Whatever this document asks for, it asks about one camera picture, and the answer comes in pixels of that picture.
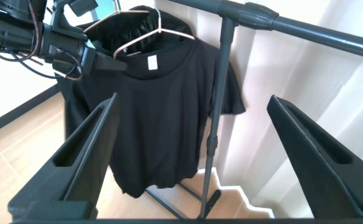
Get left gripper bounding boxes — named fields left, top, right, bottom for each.
left=40, top=24, right=129, bottom=76

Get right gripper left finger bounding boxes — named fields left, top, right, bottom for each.
left=7, top=92, right=122, bottom=220

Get black clothes rack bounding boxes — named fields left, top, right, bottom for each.
left=145, top=0, right=363, bottom=220

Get beige curtain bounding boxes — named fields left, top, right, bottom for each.
left=153, top=0, right=363, bottom=218

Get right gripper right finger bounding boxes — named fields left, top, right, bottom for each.
left=267, top=95, right=363, bottom=219

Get pink clothes hanger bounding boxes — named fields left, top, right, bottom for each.
left=83, top=10, right=150, bottom=34
left=113, top=7, right=196, bottom=60

